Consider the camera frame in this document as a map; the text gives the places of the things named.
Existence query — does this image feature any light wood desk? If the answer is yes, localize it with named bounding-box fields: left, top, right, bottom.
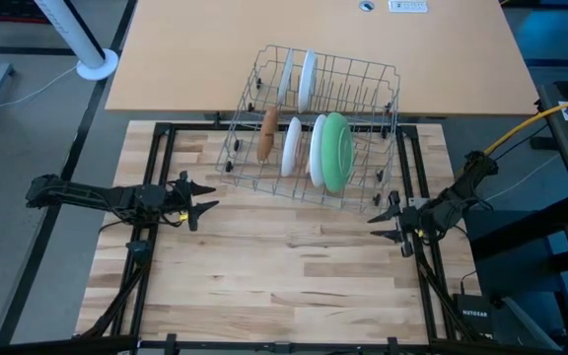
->
left=104, top=0, right=540, bottom=117

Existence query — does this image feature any black crate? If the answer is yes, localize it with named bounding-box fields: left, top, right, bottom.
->
left=0, top=0, right=51, bottom=25

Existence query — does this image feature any white plate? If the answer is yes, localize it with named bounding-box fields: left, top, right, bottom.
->
left=297, top=47, right=319, bottom=114
left=308, top=113, right=328, bottom=188
left=276, top=48, right=296, bottom=107
left=280, top=116, right=304, bottom=178

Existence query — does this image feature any white tower fan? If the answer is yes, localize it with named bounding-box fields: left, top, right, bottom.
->
left=35, top=0, right=120, bottom=82

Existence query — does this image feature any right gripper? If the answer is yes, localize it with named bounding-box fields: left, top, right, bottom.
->
left=367, top=191, right=436, bottom=258

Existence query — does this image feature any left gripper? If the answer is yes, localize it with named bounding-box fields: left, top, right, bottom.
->
left=162, top=171, right=221, bottom=232

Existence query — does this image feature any white fan cable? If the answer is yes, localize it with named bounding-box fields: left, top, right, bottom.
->
left=0, top=65, right=79, bottom=113

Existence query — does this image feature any black network switch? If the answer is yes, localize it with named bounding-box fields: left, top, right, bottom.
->
left=452, top=293, right=494, bottom=337

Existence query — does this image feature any black metal table frame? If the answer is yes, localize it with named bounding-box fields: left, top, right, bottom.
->
left=74, top=120, right=485, bottom=355

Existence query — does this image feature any white power strip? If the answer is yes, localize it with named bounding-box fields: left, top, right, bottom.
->
left=387, top=0, right=428, bottom=14

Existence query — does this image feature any yellow cable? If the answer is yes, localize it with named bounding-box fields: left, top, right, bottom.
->
left=483, top=90, right=568, bottom=157

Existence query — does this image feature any green plate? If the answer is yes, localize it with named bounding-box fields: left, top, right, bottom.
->
left=320, top=111, right=355, bottom=193

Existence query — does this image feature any grey wire dish rack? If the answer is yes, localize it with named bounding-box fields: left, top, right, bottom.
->
left=214, top=43, right=402, bottom=214

